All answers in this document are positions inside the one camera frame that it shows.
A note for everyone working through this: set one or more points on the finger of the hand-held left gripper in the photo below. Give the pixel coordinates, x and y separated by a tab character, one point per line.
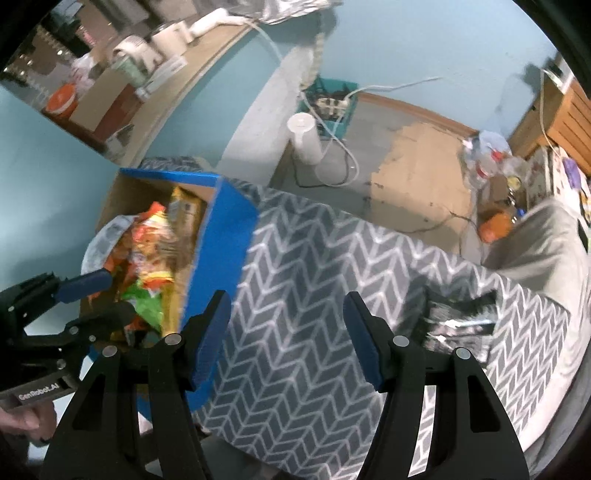
104	318
85	285

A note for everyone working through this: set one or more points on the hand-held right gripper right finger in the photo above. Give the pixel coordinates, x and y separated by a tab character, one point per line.
362	341

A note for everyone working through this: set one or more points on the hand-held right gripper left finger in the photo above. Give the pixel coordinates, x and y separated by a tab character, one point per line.
210	341

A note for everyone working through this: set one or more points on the pile of snack packets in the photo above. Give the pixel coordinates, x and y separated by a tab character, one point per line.
147	258

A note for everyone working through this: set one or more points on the cardboard box with blue rim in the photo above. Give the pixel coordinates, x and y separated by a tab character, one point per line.
221	240

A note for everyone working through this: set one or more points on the person's left hand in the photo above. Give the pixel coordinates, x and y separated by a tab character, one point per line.
27	422

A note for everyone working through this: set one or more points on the grey herringbone blanket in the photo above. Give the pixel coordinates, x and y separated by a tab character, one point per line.
314	286

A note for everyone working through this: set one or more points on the black snack packet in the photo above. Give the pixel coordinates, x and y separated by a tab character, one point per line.
461	323

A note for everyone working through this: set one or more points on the flat cardboard sheet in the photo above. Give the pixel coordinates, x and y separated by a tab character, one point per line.
425	180

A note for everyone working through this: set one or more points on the orange bottle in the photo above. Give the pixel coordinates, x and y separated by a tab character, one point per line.
495	225

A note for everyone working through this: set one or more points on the open cardboard box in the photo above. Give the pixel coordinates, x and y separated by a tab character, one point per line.
104	108

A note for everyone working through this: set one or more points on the orange bowl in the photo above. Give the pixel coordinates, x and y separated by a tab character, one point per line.
62	102

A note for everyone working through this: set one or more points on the grey cloth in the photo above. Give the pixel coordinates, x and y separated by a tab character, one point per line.
540	244

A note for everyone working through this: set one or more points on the wooden shelf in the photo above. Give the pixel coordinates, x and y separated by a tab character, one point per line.
184	101

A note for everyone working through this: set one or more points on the white cylinder appliance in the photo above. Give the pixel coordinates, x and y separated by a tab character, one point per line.
304	138

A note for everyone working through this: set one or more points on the pile of plastic rubbish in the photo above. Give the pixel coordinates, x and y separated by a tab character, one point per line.
491	157

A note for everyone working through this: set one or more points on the long white carton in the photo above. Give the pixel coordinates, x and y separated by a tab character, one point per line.
166	71

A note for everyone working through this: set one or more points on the white power strip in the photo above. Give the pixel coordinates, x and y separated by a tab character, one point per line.
328	105

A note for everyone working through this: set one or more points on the colourful printed mat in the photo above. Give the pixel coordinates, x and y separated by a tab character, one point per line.
565	175

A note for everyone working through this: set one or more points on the white cup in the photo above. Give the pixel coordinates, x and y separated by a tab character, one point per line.
171	37

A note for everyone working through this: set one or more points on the wooden crate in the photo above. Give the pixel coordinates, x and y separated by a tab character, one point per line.
568	120

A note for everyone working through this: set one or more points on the silver foil sheet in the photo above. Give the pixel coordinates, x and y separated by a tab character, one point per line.
300	9

